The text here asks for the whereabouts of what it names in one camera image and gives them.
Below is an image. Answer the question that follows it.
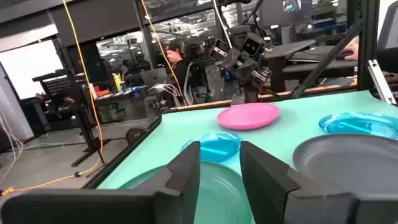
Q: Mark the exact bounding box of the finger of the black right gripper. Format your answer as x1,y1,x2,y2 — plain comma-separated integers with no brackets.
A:
222,49,241,70
238,57,259,83

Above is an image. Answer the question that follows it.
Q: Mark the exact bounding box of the black work desk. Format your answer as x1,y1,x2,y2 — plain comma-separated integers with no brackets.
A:
82,83,150,122

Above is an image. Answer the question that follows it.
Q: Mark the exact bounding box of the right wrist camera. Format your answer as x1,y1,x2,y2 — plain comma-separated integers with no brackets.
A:
240,32,266,57

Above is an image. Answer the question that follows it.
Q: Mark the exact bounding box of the white charging cable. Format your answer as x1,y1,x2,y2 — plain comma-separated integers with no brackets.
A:
147,82,183,100

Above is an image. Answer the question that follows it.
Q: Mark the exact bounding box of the yellow bottle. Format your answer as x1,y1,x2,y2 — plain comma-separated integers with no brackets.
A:
111,73,123,91

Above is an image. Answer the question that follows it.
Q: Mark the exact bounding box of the green table mat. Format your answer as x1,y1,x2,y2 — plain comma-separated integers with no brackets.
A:
96,90,398,224

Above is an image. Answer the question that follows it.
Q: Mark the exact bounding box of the dark green round bowl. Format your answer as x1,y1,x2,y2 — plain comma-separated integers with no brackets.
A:
118,160,254,224

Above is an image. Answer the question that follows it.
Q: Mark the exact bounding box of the translucent blue plastic plate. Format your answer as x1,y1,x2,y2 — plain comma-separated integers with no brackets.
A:
318,111,398,140
180,131,243,164

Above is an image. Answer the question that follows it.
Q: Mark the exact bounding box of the gray plastic plate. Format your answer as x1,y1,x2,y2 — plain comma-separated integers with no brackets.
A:
292,133,398,195

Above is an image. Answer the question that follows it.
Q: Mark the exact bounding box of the display screen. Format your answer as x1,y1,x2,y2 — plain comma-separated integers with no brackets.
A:
282,0,302,14

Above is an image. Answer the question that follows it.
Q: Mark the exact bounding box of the white wall board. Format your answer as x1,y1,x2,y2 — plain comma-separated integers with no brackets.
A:
0,39,65,100

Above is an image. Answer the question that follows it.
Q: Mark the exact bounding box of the silver aluminium bar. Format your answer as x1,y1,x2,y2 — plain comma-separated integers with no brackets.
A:
368,58,397,106

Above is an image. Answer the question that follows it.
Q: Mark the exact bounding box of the gray laptop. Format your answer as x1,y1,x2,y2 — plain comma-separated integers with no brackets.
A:
140,67,169,87

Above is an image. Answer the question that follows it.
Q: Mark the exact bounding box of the gray desk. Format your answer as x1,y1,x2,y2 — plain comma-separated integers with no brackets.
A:
264,39,358,93

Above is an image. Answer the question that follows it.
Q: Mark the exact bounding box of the person's hand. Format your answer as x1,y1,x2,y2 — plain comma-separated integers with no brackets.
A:
340,36,359,60

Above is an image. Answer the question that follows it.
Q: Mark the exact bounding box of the opaque pink plastic plate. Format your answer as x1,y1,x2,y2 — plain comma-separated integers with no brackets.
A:
216,102,280,131

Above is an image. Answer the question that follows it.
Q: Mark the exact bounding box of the yellow extension cable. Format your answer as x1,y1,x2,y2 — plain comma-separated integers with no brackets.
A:
0,0,105,197
140,0,188,106

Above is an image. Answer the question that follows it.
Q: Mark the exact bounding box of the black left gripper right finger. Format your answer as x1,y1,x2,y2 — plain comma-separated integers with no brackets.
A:
239,141,398,224

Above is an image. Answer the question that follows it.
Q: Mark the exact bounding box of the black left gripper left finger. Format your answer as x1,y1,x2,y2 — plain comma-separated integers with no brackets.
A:
0,141,201,224

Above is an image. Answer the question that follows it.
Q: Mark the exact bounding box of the person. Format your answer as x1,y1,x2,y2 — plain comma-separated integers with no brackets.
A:
164,40,195,105

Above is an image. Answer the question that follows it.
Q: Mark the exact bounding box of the black pegboard stand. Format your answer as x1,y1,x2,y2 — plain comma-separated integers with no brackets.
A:
30,37,113,167

